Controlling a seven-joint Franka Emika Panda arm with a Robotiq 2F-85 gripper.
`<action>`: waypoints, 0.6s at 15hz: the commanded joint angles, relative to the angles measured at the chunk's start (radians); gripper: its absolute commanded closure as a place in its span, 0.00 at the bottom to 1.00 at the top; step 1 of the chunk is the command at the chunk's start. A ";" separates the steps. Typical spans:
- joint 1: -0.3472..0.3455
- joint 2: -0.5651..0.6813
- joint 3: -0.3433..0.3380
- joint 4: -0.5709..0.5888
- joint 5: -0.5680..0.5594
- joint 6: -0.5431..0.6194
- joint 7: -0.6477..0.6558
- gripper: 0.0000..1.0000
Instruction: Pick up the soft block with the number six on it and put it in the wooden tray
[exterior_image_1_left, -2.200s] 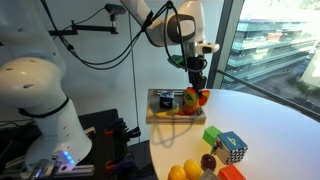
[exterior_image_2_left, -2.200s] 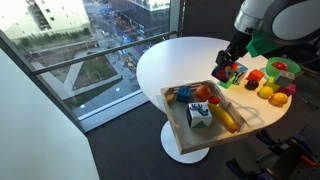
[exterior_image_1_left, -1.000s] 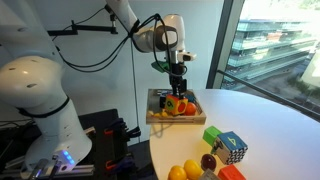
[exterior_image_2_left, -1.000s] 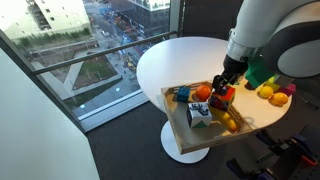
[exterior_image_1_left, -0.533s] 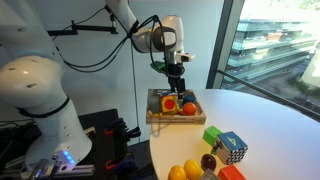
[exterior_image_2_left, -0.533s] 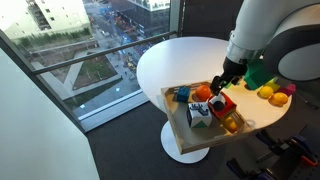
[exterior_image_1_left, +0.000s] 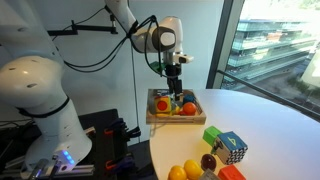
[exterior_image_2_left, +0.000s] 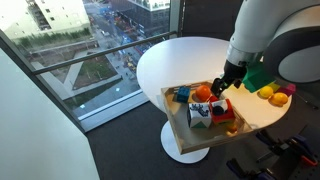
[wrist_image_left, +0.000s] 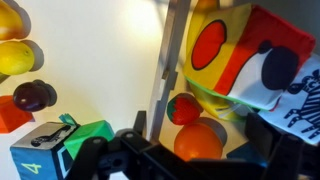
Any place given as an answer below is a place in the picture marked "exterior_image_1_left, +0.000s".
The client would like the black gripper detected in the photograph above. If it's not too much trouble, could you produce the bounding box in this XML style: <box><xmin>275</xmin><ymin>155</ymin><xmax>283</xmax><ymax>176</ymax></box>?
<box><xmin>165</xmin><ymin>63</ymin><xmax>184</xmax><ymax>102</ymax></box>

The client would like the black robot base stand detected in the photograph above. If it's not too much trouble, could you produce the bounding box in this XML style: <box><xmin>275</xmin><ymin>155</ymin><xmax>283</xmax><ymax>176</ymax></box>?
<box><xmin>0</xmin><ymin>107</ymin><xmax>143</xmax><ymax>180</ymax></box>

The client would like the white zebra soft block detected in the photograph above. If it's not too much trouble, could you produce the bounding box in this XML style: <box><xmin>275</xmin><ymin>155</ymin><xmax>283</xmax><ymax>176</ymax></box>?
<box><xmin>155</xmin><ymin>88</ymin><xmax>171</xmax><ymax>98</ymax></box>

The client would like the wooden tray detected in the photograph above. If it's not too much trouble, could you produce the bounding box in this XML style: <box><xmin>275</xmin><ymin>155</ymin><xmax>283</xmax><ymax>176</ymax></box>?
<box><xmin>145</xmin><ymin>87</ymin><xmax>207</xmax><ymax>126</ymax></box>

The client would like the green cube block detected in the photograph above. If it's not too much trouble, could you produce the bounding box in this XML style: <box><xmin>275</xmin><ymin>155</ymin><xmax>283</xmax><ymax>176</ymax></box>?
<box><xmin>202</xmin><ymin>125</ymin><xmax>223</xmax><ymax>147</ymax></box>

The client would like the blue soft block number four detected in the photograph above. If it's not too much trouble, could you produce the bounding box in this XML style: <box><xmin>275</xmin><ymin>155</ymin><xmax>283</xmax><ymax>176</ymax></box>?
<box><xmin>211</xmin><ymin>130</ymin><xmax>249</xmax><ymax>166</ymax></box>

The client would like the grey cube block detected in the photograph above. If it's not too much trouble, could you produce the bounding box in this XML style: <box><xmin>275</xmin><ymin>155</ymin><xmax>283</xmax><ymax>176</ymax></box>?
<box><xmin>197</xmin><ymin>168</ymin><xmax>221</xmax><ymax>180</ymax></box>

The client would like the red-orange cube block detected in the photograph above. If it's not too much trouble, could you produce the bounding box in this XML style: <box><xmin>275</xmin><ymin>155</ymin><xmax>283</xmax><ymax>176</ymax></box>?
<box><xmin>217</xmin><ymin>164</ymin><xmax>247</xmax><ymax>180</ymax></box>

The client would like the orange fruit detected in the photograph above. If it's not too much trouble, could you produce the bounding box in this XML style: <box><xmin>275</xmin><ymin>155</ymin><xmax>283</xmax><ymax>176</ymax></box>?
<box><xmin>182</xmin><ymin>101</ymin><xmax>198</xmax><ymax>117</ymax></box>

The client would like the black clamp with orange tips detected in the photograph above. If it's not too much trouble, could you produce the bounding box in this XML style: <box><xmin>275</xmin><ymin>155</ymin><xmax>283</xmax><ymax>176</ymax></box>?
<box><xmin>102</xmin><ymin>116</ymin><xmax>142</xmax><ymax>148</ymax></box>

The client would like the dark purple plum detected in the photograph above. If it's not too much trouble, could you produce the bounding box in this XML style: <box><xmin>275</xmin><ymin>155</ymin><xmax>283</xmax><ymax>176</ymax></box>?
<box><xmin>200</xmin><ymin>153</ymin><xmax>217</xmax><ymax>172</ymax></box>

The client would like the yellow lemon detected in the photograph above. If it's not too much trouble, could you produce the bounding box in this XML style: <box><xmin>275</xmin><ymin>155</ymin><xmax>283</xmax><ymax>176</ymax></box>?
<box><xmin>183</xmin><ymin>158</ymin><xmax>204</xmax><ymax>180</ymax></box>
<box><xmin>167</xmin><ymin>164</ymin><xmax>188</xmax><ymax>180</ymax></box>

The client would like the grey window railing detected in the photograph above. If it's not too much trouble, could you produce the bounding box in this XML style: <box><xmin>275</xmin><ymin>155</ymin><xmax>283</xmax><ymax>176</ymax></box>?
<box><xmin>216</xmin><ymin>69</ymin><xmax>320</xmax><ymax>118</ymax></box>

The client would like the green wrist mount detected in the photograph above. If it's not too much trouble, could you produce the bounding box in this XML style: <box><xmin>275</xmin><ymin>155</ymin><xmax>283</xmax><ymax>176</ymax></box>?
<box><xmin>148</xmin><ymin>60</ymin><xmax>166</xmax><ymax>75</ymax></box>

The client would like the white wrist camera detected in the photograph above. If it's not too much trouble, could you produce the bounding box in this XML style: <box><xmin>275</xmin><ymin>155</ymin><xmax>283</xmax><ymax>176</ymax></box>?
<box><xmin>172</xmin><ymin>52</ymin><xmax>195</xmax><ymax>65</ymax></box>

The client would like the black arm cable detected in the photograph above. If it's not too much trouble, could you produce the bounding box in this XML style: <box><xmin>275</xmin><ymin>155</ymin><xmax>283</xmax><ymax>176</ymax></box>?
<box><xmin>62</xmin><ymin>6</ymin><xmax>160</xmax><ymax>78</ymax></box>

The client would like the black clamp with blue handle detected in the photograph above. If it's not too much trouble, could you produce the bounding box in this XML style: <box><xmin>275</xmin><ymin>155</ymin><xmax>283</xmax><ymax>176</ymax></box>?
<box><xmin>104</xmin><ymin>151</ymin><xmax>136</xmax><ymax>178</ymax></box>

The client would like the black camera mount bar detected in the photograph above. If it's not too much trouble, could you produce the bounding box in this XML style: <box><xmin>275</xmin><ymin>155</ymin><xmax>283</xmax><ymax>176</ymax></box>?
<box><xmin>46</xmin><ymin>19</ymin><xmax>120</xmax><ymax>37</ymax></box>

